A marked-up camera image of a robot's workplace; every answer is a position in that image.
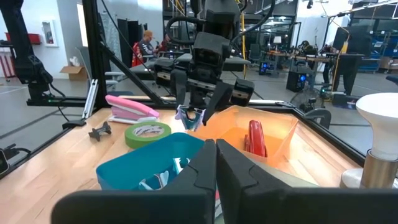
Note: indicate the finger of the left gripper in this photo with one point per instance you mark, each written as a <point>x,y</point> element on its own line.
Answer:
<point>179,90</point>
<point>219,96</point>

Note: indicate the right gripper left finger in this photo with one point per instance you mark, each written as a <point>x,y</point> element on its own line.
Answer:
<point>186,193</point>

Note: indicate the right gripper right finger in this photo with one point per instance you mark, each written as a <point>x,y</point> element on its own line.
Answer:
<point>248,193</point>

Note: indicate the silver staple remover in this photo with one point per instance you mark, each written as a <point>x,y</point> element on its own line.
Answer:
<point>180,163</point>
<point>161,179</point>

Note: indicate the pink tape roll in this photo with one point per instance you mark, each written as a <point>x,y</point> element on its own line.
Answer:
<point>218,202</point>

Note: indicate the purple staple remover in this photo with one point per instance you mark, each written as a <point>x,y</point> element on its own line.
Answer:
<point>190,123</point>

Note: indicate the pink stapler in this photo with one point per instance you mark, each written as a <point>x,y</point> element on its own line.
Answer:
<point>130,109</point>

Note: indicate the red stapler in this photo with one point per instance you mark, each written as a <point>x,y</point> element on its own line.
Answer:
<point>256,137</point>

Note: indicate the green tape roll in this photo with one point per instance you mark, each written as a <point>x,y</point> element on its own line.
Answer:
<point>133,140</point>

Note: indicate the dark grey staple remover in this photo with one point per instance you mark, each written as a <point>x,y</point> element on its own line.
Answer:
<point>99,132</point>

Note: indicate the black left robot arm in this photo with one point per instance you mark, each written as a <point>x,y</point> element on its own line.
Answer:
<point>222,18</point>

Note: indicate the black desk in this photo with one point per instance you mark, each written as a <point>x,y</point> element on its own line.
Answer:
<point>239,62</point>

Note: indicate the person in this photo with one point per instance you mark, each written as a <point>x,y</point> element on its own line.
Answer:
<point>164,43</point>
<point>146,46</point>

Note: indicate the red cloth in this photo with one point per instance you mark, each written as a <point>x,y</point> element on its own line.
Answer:
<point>136,57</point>

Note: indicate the black computer tower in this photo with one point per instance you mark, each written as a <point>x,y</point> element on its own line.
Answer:
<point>267,68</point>
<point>295,81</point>

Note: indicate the black office chair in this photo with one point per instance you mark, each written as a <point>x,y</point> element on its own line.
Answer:
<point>255,51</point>

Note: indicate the blue plastic bin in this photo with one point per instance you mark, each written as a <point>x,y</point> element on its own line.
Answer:
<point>130,168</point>

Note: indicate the orange translucent plastic bin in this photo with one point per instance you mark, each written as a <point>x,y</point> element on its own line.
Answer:
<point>280,130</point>

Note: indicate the black cabinet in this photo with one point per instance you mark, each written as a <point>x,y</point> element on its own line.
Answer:
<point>130,34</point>

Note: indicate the silver aluminium bar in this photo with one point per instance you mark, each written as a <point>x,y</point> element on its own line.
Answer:
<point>90,99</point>

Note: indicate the black table clamp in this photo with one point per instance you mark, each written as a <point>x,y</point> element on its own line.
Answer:
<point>320,115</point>
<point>74,124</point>

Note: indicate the cardboard box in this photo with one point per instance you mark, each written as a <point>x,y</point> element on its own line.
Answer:
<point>74,74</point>

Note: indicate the black monitor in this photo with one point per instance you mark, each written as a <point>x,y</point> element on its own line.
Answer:
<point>357,39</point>

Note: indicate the white bulb table lamp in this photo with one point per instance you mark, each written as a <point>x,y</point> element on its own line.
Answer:
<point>379,112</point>

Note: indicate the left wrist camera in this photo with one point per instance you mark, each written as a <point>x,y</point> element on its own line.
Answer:
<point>211,46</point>

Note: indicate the black aluminium rig frame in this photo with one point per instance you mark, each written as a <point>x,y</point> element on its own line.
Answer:
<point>93,46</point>

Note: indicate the white wall cabinet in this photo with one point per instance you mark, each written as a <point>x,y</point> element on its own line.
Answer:
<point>49,32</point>

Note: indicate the red wall box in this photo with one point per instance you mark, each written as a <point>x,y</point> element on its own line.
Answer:
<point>34,38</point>

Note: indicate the black table-level camera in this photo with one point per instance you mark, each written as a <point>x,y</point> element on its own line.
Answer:
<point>3,161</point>

